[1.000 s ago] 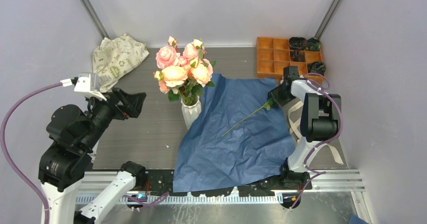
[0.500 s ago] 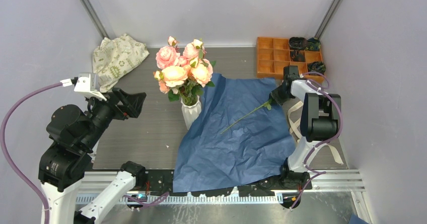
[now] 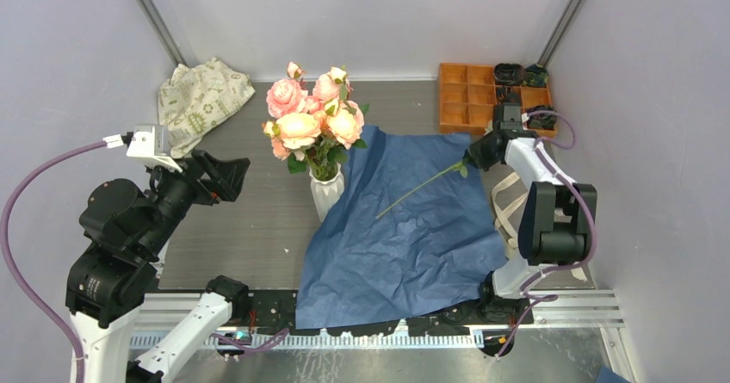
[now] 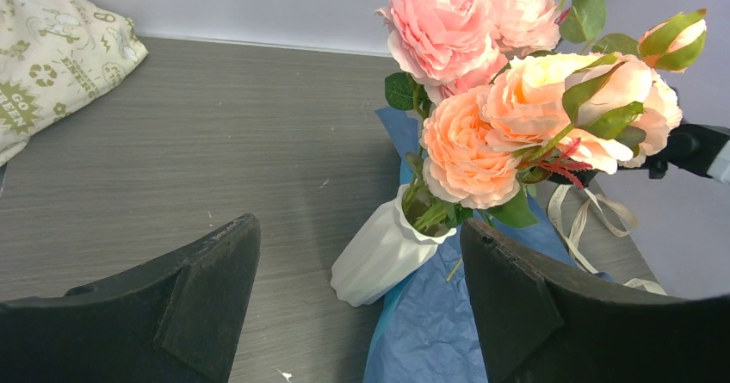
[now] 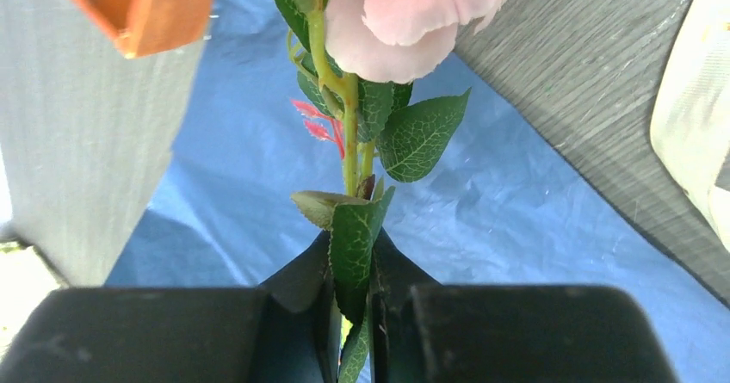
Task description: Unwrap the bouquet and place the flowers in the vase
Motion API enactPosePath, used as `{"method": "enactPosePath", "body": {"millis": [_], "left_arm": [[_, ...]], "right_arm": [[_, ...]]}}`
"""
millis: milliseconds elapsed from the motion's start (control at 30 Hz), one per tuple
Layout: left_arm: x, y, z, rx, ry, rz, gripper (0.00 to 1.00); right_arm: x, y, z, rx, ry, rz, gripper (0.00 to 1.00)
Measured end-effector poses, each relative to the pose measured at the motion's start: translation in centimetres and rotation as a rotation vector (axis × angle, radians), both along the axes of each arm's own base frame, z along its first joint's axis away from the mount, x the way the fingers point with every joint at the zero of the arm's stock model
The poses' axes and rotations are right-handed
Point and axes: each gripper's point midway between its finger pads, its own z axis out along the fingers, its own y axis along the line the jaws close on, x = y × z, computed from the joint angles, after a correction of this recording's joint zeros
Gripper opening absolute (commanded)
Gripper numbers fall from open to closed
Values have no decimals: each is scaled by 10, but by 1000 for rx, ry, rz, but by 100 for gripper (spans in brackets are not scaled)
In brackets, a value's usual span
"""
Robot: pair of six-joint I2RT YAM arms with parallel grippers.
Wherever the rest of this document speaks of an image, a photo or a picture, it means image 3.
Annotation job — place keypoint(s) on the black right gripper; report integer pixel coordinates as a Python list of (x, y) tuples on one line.
[(475, 152)]

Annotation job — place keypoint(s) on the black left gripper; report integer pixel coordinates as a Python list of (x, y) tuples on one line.
[(226, 176)]

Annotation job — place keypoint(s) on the beige printed ribbon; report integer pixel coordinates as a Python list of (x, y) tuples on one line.
[(508, 198)]

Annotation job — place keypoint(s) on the pink flower stem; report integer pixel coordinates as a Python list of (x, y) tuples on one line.
[(288, 95), (333, 85), (342, 129)]

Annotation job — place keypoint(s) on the blue wrapping paper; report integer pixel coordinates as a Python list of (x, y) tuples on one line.
[(409, 235)]

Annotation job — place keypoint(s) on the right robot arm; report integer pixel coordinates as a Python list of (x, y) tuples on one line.
[(557, 231)]

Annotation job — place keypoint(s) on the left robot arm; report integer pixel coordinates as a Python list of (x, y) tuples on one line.
[(128, 229)]

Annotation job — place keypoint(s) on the white ribbed vase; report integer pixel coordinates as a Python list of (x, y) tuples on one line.
[(326, 194)]

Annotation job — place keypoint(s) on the dark rolled fabric item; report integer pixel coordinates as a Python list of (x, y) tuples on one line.
[(509, 95), (541, 117), (536, 76), (508, 74)]

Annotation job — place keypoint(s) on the wooden compartment tray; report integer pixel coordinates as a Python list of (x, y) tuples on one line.
[(467, 97)]

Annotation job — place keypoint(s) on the patterned cream cloth bag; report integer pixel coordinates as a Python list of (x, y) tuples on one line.
[(195, 100)]

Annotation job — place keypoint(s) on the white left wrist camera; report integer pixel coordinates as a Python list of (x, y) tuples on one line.
[(147, 143)]

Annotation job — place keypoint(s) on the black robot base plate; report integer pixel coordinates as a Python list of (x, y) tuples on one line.
[(269, 311)]

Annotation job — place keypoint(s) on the metal corner rail right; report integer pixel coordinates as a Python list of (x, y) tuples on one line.
[(567, 17)]

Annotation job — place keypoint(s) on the metal corner rail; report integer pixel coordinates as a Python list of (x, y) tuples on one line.
[(161, 30), (567, 17)]

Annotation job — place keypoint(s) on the metal corner rail left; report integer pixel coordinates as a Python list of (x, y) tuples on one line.
[(161, 30)]

